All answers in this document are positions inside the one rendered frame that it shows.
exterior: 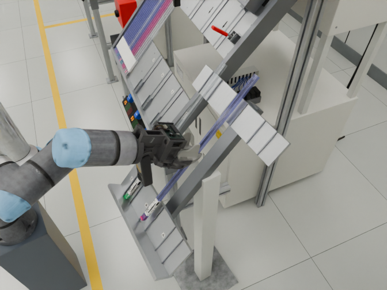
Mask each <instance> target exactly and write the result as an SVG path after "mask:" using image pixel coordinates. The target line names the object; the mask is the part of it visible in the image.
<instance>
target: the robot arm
mask: <svg viewBox="0 0 387 290"><path fill-rule="evenodd" d="M190 139H191V133H190V132H186V133H185V134H184V135H182V134H181V133H180V132H179V130H178V129H177V128H176V127H175V125H174V123H167V122H159V121H156V122H155V124H154V126H153V128H152V130H145V129H144V128H143V127H142V125H136V126H135V128H134V131H133V132H130V131H114V130H104V129H80V128H62V129H59V130H57V131H56V133H55V135H54V137H53V138H52V139H51V140H49V141H48V142H47V144H46V145H45V147H44V148H41V147H39V146H34V145H32V144H28V143H27V142H26V140H25V139H24V137H23V135H22V134H21V132H20V131H19V129H18V128H17V126H16V125H15V123H14V121H13V120H12V118H11V117H10V116H9V114H8V112H7V111H6V109H5V108H4V106H3V105H2V103H1V102H0V245H3V246H11V245H16V244H18V243H20V242H22V241H24V240H26V238H28V237H29V236H30V235H31V234H32V233H33V231H34V230H35V228H36V226H37V214H36V212H35V211H34V210H33V208H32V207H31V206H32V205H33V204H35V203H36V202H37V201H38V200H39V199H40V198H42V197H43V196H44V195H45V194H46V193H47V192H48V191H49V190H50V189H52V188H53V187H54V186H55V185H56V184H57V183H59V182H60V181H61V180H62V179H63V178H65V176H67V175H68V174H69V173H70V172H71V171H72V170H73V169H75V168H79V167H97V166H129V165H133V164H136V169H137V177H138V179H139V180H140V181H141V182H142V183H143V186H144V187H146V186H149V185H151V184H152V183H153V178H152V172H151V163H154V164H155V166H156V165H157V166H158V167H164V168H168V169H183V168H185V167H187V166H189V165H190V164H193V163H194V162H196V161H197V160H198V159H200V157H201V156H202V153H198V152H199V149H200V144H194V145H193V146H190V145H189V143H190Z"/></svg>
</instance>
